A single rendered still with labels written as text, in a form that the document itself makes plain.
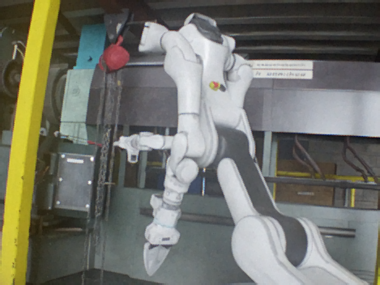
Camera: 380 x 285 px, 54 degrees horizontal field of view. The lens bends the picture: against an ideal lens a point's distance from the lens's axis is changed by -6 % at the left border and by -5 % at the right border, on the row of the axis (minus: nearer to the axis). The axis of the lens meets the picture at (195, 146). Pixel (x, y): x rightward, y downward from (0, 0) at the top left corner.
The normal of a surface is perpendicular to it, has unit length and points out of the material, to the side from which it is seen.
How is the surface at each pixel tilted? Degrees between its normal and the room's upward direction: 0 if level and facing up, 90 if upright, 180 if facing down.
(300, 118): 90
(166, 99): 90
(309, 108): 90
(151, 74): 78
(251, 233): 90
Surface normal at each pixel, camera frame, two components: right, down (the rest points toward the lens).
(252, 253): -0.83, -0.13
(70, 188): 0.04, -0.09
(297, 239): 0.56, -0.35
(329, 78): -0.28, -0.32
